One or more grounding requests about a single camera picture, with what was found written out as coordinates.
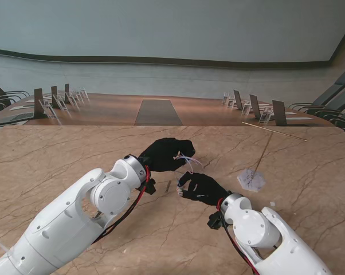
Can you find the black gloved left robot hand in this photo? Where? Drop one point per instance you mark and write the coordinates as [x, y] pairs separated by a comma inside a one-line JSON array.
[[164, 156]]

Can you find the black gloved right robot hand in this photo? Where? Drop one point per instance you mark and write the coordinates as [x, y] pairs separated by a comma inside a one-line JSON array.
[[207, 189]]

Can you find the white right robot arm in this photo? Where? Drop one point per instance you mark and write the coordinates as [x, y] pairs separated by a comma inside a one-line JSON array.
[[270, 235]]

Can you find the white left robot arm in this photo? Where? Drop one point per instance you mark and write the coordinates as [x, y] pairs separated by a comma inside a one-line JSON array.
[[66, 217]]

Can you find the gold rack with marble base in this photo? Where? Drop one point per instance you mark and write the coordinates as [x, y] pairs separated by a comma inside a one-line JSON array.
[[251, 180]]

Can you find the small white scrap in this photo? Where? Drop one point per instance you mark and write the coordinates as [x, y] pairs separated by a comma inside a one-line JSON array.
[[272, 204]]

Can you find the brown conference table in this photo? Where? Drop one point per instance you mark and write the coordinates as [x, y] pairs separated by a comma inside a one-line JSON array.
[[109, 111]]

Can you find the clear acrylic name plate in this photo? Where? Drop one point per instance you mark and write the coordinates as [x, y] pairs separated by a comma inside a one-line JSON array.
[[226, 98], [49, 110], [60, 103], [264, 117], [246, 109]]

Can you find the dark upright desk panel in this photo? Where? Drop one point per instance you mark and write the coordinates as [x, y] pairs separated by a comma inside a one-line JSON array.
[[279, 112], [238, 99], [67, 91], [39, 103], [54, 96], [255, 106]]

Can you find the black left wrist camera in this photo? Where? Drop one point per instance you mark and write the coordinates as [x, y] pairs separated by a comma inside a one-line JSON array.
[[151, 186]]

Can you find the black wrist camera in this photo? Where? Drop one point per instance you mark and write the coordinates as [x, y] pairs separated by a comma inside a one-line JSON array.
[[151, 186], [215, 222]]

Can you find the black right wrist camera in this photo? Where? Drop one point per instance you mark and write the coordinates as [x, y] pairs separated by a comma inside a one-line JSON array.
[[215, 222]]

